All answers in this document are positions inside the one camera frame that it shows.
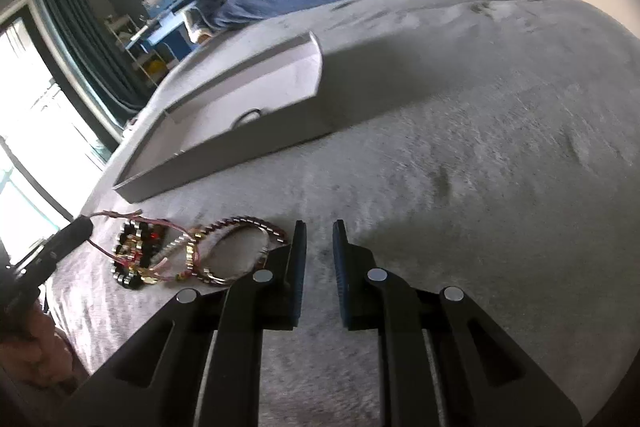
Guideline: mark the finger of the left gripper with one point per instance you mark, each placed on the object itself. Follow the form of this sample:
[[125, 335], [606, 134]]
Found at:
[[71, 237]]

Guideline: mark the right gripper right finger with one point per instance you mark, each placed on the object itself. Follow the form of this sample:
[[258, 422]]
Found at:
[[443, 360]]

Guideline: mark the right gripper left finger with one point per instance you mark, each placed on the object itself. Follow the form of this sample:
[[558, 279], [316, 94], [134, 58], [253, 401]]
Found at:
[[197, 360]]

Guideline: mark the red gold charm jewelry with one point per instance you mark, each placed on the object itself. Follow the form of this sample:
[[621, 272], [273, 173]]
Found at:
[[142, 242]]

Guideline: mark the person's left hand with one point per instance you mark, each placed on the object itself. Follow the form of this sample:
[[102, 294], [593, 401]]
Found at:
[[39, 362]]

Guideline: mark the teal curtain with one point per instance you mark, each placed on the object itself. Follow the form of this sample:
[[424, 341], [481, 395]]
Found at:
[[89, 50]]

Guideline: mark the white shelf rack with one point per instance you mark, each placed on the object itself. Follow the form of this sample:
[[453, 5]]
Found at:
[[146, 63]]

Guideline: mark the grey fleece bed blanket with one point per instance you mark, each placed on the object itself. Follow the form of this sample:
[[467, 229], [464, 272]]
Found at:
[[491, 145]]

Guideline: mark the blue desk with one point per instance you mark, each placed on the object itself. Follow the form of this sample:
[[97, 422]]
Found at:
[[166, 27]]

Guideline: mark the grey cardboard tray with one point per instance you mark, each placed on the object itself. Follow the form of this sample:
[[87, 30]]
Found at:
[[276, 99]]

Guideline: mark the window with dark frame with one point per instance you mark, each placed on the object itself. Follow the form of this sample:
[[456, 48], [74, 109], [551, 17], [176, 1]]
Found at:
[[54, 146]]

